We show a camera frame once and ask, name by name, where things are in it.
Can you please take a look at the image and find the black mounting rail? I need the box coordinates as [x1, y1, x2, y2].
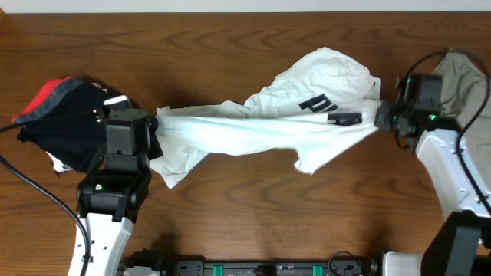
[116, 248, 382, 276]

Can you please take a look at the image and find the black folded garment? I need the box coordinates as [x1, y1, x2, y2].
[13, 77, 114, 173]

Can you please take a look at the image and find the white green folded garment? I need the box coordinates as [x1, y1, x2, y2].
[47, 152, 72, 174]

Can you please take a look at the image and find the red folded garment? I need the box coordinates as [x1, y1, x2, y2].
[11, 76, 72, 123]

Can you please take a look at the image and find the grey garment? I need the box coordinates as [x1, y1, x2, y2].
[433, 53, 490, 186]

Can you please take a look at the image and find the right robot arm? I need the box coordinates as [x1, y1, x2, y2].
[373, 74, 490, 276]

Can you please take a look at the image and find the white printed t-shirt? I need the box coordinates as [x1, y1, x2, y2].
[150, 48, 381, 188]

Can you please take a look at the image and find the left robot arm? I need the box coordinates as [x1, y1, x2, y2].
[68, 109, 158, 275]

